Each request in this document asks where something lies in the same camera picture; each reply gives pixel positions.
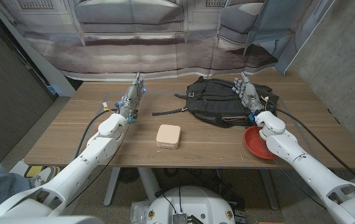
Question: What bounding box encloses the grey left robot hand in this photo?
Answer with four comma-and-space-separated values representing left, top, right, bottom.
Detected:
117, 72, 147, 123

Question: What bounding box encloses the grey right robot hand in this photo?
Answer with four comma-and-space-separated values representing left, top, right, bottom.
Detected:
231, 71, 267, 121

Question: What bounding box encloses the black backpack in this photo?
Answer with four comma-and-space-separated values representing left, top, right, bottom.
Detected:
152, 75, 280, 129

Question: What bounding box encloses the red bowl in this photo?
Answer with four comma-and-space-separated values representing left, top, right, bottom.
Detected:
243, 125, 279, 161

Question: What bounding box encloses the printed room backdrop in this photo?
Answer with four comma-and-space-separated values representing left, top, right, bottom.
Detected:
0, 0, 336, 82

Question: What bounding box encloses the peach square foam block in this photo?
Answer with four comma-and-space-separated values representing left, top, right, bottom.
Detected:
155, 124, 182, 150

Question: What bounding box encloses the dark round floor object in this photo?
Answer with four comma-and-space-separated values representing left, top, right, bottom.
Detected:
118, 167, 141, 184

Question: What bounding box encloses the white table leg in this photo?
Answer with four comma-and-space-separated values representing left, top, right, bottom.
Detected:
103, 167, 163, 208

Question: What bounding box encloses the grey table leg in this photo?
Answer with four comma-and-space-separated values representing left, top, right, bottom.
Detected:
259, 169, 280, 211

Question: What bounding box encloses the clear plastic bag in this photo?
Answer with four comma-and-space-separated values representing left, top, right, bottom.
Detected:
130, 200, 152, 224

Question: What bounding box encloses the dark door panel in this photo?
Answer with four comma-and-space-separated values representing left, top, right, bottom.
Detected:
0, 6, 57, 162

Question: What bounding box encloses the white robot torso base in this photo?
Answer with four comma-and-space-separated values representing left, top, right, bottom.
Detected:
145, 185, 236, 224

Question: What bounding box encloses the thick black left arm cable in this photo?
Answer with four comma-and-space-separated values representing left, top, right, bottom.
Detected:
73, 108, 118, 159

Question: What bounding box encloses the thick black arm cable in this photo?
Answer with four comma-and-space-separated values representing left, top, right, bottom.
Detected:
73, 108, 118, 159
273, 107, 355, 189

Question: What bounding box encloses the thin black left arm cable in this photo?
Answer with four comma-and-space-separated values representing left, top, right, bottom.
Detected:
66, 119, 132, 207

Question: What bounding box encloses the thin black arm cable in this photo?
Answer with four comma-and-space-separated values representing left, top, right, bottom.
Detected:
257, 130, 328, 210
66, 119, 132, 207

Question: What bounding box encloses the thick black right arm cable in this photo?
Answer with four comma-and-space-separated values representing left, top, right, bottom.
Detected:
273, 107, 355, 189

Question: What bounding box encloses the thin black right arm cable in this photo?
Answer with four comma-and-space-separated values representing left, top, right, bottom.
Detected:
257, 130, 328, 210

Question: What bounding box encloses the white backdrop stand post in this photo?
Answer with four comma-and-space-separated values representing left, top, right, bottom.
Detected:
0, 0, 76, 98

